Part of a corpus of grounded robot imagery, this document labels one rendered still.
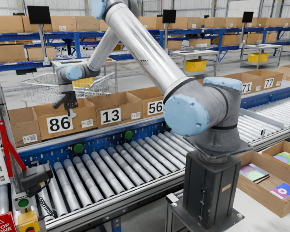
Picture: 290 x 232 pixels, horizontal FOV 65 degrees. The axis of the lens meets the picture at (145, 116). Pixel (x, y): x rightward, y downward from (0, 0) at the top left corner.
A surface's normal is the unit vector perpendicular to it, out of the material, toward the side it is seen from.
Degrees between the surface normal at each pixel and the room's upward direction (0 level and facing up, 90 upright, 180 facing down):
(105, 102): 90
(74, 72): 78
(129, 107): 90
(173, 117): 93
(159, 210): 0
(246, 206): 0
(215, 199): 90
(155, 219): 0
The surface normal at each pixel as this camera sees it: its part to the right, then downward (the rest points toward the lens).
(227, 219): 0.00, -0.92
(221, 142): -0.09, 0.02
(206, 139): -0.64, -0.07
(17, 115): 0.50, 0.33
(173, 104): -0.67, 0.33
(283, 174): -0.86, 0.18
